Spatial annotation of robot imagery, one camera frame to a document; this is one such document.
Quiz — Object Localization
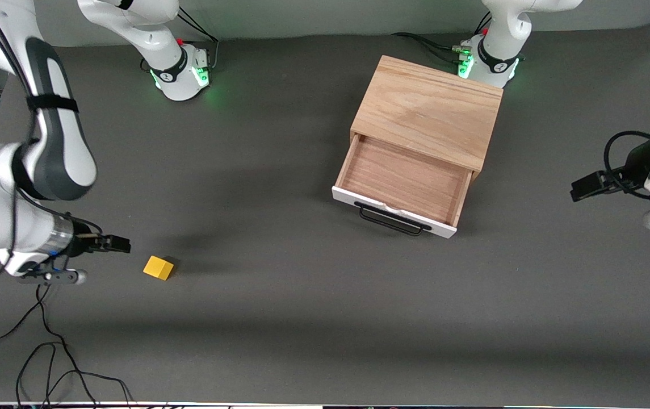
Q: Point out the black right arm base cables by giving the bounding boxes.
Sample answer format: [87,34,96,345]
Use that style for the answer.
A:
[173,9,221,70]

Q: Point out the loose thin black cable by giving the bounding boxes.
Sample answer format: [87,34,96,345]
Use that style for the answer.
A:
[0,277,133,409]

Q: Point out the yellow block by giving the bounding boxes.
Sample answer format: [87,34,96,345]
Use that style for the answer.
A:
[143,256,174,281]

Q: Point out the black metal drawer handle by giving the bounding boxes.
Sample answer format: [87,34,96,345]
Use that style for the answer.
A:
[354,200,432,236]

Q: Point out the wooden drawer with white front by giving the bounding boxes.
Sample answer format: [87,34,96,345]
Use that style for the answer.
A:
[332,133,473,239]

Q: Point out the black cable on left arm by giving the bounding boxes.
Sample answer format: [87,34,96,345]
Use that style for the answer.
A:
[604,131,650,199]

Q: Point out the black arm base cables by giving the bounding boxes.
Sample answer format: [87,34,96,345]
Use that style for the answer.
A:
[392,32,471,64]
[173,9,221,70]

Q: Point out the black left arm base cables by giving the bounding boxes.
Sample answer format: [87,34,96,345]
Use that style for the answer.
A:
[392,32,471,64]

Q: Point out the light wooden drawer cabinet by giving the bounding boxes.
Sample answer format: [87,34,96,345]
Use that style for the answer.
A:
[350,55,504,182]

